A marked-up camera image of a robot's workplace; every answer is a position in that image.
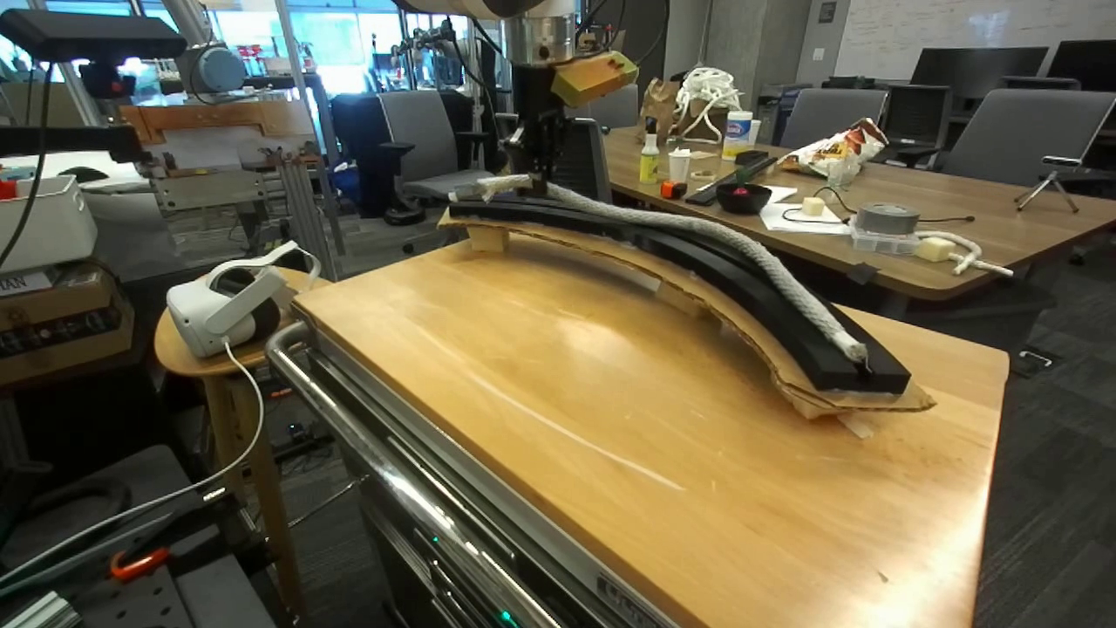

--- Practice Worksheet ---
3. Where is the snack chip bag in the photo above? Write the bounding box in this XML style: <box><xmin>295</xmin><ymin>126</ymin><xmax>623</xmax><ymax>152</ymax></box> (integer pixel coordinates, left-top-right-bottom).
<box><xmin>778</xmin><ymin>120</ymin><xmax>891</xmax><ymax>181</ymax></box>

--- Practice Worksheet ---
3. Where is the grey office chair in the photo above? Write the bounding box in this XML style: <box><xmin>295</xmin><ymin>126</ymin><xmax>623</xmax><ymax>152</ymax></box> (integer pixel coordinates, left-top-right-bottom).
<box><xmin>939</xmin><ymin>86</ymin><xmax>1116</xmax><ymax>185</ymax></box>

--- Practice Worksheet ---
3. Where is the black monitor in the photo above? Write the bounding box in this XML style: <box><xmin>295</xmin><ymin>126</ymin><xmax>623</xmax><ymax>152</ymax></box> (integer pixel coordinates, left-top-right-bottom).
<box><xmin>915</xmin><ymin>47</ymin><xmax>1048</xmax><ymax>93</ymax></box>

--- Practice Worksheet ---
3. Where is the white power strip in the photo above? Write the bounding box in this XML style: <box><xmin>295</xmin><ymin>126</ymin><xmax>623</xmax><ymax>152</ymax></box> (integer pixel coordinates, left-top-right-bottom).
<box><xmin>852</xmin><ymin>230</ymin><xmax>1012</xmax><ymax>276</ymax></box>

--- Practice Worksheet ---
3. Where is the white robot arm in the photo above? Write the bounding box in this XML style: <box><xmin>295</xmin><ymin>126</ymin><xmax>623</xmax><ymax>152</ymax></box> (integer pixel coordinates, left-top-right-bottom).
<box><xmin>393</xmin><ymin>0</ymin><xmax>578</xmax><ymax>185</ymax></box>

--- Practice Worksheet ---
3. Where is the green glue bottle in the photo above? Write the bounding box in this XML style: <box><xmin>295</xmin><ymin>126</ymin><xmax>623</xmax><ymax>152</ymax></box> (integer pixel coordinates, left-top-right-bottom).
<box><xmin>640</xmin><ymin>126</ymin><xmax>662</xmax><ymax>185</ymax></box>

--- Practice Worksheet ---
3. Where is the black office chair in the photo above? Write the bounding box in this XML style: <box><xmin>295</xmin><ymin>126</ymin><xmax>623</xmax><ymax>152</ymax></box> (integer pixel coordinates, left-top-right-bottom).
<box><xmin>333</xmin><ymin>92</ymin><xmax>485</xmax><ymax>224</ymax></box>

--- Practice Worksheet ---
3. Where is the chrome cart handle bar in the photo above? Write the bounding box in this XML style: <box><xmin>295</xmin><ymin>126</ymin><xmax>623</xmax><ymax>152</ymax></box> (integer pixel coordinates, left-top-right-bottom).
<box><xmin>268</xmin><ymin>323</ymin><xmax>562</xmax><ymax>628</ymax></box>

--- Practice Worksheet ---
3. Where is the orange green wrist camera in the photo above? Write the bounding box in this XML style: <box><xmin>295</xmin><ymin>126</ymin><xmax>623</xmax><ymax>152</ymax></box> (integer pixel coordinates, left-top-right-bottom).
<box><xmin>551</xmin><ymin>48</ymin><xmax>640</xmax><ymax>108</ymax></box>

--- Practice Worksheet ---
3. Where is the white rope bundle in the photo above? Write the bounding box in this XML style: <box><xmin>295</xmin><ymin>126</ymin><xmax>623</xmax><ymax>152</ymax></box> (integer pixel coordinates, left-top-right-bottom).
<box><xmin>674</xmin><ymin>63</ymin><xmax>748</xmax><ymax>142</ymax></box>

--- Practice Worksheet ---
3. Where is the white VR headset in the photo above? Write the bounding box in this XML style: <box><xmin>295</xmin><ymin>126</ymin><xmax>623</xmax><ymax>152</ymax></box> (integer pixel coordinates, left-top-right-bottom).
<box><xmin>168</xmin><ymin>242</ymin><xmax>322</xmax><ymax>361</ymax></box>

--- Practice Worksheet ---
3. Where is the grey tape roll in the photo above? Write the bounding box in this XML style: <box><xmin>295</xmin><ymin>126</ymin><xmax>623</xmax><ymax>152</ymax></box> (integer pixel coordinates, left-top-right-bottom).
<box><xmin>853</xmin><ymin>202</ymin><xmax>920</xmax><ymax>235</ymax></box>

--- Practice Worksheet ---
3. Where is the long wooden office table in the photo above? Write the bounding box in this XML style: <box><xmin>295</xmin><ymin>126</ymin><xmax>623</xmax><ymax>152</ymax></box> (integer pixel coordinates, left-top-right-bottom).
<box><xmin>602</xmin><ymin>122</ymin><xmax>1116</xmax><ymax>306</ymax></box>

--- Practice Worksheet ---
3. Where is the white headset cable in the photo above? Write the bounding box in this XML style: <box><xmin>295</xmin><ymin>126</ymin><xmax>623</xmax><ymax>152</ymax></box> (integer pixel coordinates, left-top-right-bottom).
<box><xmin>0</xmin><ymin>340</ymin><xmax>271</xmax><ymax>589</ymax></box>

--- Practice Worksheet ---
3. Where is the curved black board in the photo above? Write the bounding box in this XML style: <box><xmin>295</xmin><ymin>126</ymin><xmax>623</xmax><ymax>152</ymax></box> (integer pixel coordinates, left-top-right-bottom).
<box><xmin>451</xmin><ymin>197</ymin><xmax>909</xmax><ymax>394</ymax></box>

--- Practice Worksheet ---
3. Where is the round wooden stool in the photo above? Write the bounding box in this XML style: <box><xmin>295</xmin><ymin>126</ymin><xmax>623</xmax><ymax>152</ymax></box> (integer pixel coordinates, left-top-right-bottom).
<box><xmin>152</xmin><ymin>270</ymin><xmax>312</xmax><ymax>616</ymax></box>

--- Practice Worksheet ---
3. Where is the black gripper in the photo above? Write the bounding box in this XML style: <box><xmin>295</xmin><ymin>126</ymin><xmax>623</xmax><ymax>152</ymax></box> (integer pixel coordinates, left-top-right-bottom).
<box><xmin>510</xmin><ymin>66</ymin><xmax>578</xmax><ymax>185</ymax></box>

